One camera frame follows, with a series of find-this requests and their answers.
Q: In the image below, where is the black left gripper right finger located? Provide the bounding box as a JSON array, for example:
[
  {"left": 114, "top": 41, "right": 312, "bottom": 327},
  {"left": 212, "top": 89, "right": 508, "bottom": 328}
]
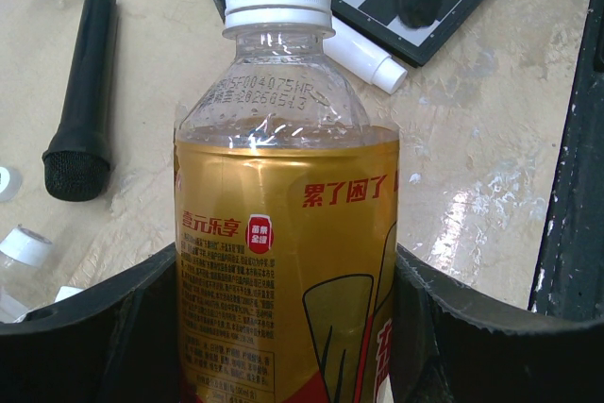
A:
[{"left": 391, "top": 246, "right": 603, "bottom": 402}]

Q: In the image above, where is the black microphone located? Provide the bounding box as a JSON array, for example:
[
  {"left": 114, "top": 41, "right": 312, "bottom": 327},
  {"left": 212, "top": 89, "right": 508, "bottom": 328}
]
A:
[{"left": 42, "top": 0, "right": 118, "bottom": 202}]

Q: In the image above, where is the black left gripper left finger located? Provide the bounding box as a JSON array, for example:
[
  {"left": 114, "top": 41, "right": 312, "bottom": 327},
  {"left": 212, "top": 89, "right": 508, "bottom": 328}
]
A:
[{"left": 1, "top": 245, "right": 179, "bottom": 402}]

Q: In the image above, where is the gold label drink bottle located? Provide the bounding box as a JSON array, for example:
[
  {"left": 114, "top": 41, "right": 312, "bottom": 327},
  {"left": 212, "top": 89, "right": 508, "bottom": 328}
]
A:
[{"left": 175, "top": 25, "right": 399, "bottom": 402}]

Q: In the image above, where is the clear crushed bottle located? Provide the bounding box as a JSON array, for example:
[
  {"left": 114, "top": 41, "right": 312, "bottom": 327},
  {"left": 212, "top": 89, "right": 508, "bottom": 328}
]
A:
[{"left": 1, "top": 225, "right": 82, "bottom": 324}]

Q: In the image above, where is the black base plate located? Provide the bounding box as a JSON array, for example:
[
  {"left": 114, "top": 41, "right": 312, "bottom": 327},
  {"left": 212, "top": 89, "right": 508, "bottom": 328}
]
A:
[{"left": 529, "top": 0, "right": 603, "bottom": 322}]

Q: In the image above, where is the green tea label bottle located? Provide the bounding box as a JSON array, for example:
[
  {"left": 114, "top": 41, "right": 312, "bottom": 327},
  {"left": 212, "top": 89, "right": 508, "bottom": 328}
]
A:
[{"left": 0, "top": 166, "right": 23, "bottom": 202}]

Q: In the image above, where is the white microphone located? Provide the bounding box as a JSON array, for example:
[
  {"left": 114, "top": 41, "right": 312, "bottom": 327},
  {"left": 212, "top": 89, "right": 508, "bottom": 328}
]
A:
[{"left": 324, "top": 18, "right": 407, "bottom": 94}]

